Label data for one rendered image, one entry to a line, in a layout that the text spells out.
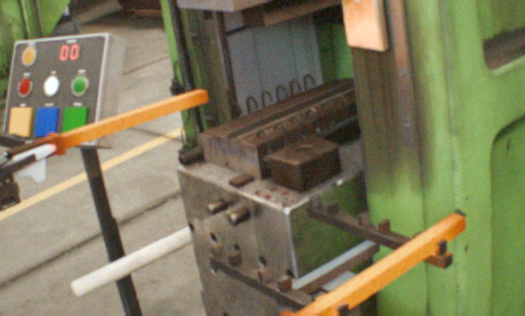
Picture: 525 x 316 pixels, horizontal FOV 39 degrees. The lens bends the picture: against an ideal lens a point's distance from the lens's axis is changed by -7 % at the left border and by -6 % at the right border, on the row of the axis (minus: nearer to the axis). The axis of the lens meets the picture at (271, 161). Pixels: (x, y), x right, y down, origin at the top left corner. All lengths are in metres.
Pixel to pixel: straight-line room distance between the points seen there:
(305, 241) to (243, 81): 0.50
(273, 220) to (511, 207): 0.53
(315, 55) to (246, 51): 0.23
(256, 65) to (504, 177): 0.66
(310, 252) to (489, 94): 0.47
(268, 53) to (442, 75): 0.65
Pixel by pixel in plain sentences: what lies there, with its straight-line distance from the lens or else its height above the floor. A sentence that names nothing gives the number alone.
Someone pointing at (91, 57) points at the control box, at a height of 1.15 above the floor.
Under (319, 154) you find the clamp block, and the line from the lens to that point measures 1.53.
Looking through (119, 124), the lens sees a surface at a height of 1.13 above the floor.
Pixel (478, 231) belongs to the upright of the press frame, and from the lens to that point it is 1.51.
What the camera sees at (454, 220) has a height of 0.98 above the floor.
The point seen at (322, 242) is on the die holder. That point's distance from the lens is 1.56.
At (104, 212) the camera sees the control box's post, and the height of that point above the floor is 0.69.
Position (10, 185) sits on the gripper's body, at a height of 1.10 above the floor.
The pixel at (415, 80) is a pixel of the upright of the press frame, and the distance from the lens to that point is 1.40.
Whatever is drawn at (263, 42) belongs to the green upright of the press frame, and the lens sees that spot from 1.89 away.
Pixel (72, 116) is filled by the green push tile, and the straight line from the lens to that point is 1.93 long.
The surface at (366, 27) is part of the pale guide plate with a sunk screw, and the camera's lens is 1.41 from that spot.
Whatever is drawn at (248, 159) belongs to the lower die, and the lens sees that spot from 1.61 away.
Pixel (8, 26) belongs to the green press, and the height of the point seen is 0.64.
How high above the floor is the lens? 1.55
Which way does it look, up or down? 22 degrees down
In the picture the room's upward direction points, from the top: 9 degrees counter-clockwise
